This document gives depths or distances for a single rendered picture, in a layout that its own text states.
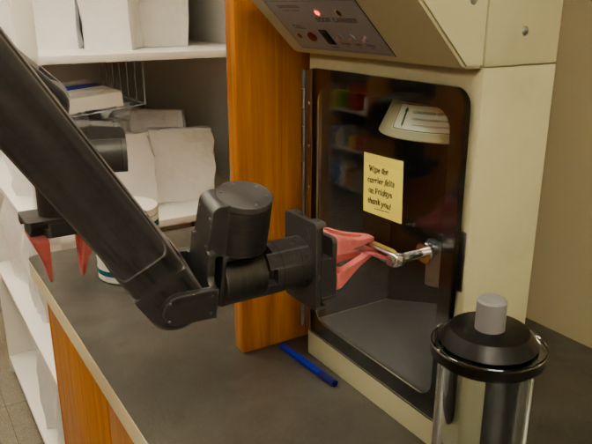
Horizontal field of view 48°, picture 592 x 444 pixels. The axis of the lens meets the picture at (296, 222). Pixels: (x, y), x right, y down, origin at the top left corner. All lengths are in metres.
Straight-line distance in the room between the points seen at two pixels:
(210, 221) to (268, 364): 0.46
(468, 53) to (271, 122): 0.39
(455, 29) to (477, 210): 0.19
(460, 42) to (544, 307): 0.70
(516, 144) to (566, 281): 0.51
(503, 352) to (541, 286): 0.64
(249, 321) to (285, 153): 0.27
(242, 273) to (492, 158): 0.29
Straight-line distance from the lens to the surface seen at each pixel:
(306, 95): 0.94
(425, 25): 0.66
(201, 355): 1.08
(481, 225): 0.75
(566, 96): 1.18
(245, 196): 0.65
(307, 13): 0.81
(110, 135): 0.95
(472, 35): 0.69
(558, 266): 1.23
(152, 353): 1.10
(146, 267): 0.61
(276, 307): 1.08
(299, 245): 0.71
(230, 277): 0.67
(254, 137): 0.97
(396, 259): 0.74
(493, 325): 0.64
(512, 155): 0.76
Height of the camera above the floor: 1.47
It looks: 18 degrees down
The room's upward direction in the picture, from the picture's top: straight up
